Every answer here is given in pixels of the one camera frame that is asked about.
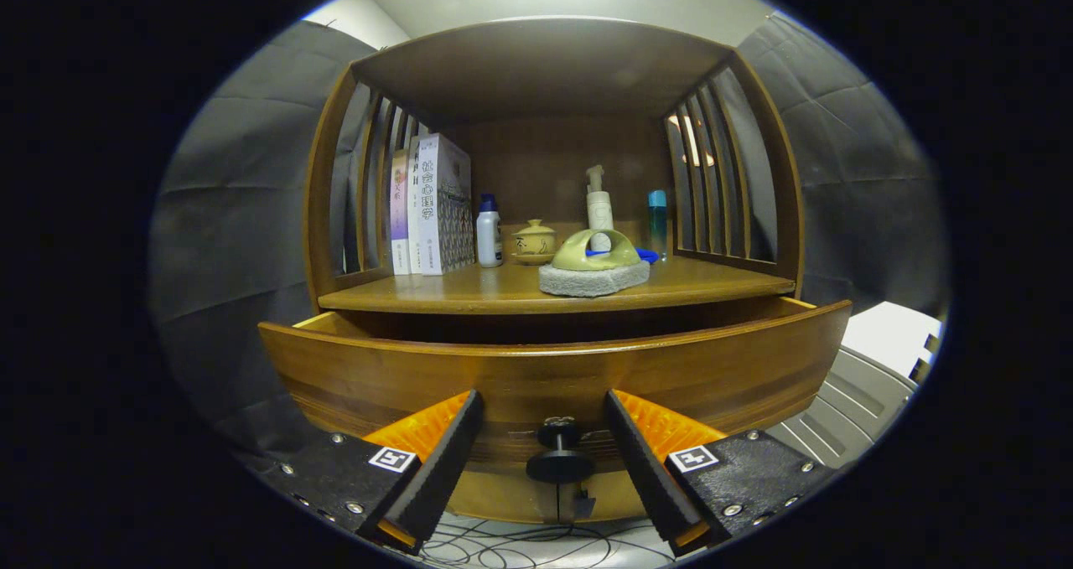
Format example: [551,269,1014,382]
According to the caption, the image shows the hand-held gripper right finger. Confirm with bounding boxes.
[604,389,837,558]

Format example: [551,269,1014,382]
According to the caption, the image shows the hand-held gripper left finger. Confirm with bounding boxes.
[251,389,485,556]

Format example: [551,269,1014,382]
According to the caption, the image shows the black round drawer knob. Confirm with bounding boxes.
[526,416,596,484]

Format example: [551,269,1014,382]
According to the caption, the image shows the wooden drawer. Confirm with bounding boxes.
[257,297,853,473]

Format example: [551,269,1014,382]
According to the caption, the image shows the green handled scrub sponge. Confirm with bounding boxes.
[538,229,651,298]

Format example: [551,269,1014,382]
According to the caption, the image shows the wooden cabinet door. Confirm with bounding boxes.
[560,468,651,522]
[446,468,561,524]

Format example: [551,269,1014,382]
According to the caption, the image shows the wooden countertop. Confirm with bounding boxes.
[317,255,797,316]

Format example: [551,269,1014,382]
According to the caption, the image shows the wooden cabinet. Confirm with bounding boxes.
[303,16,806,526]

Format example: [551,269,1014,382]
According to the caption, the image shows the black door latch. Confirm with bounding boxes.
[557,484,597,521]

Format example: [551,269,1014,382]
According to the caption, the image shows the blue cloth pouch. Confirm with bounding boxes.
[584,247,661,265]

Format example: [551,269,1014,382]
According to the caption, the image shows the white bottle blue cap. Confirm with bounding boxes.
[475,194,505,268]

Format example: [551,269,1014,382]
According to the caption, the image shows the teal bottle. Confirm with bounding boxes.
[646,189,669,260]

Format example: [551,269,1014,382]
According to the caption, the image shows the yellow ceramic lidded teacup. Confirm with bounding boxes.
[510,219,557,266]

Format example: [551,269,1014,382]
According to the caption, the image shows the thin white book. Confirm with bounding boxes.
[406,137,424,275]

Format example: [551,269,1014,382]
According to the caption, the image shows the purple book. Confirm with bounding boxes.
[389,149,412,276]

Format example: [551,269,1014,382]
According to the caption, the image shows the thick white patterned book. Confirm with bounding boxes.
[415,133,475,277]

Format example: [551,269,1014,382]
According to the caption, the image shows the white pump bottle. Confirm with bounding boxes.
[585,164,614,251]

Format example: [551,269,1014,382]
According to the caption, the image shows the black floor cables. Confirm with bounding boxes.
[419,515,671,569]

